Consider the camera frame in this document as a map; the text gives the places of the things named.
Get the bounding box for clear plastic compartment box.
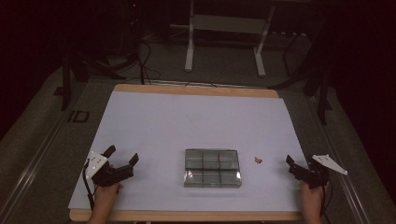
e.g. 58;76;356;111
183;147;243;189

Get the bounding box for white metal stand frame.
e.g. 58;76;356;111
184;0;276;78

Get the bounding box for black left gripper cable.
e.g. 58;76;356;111
81;158;96;210

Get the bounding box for black floor cables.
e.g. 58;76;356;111
134;36;163;86

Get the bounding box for wooden table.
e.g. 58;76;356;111
68;83;321;223

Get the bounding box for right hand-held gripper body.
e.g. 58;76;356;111
288;154;348;189

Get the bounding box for white table mat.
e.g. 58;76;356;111
67;91;324;213

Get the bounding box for person's right hand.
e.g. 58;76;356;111
300;179;332;217

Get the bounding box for person's left hand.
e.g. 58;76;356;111
92;182;124;216

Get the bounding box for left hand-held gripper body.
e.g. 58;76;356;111
84;151;135;189

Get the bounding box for black metal stand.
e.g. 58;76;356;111
53;43;127;112
269;21;333;126

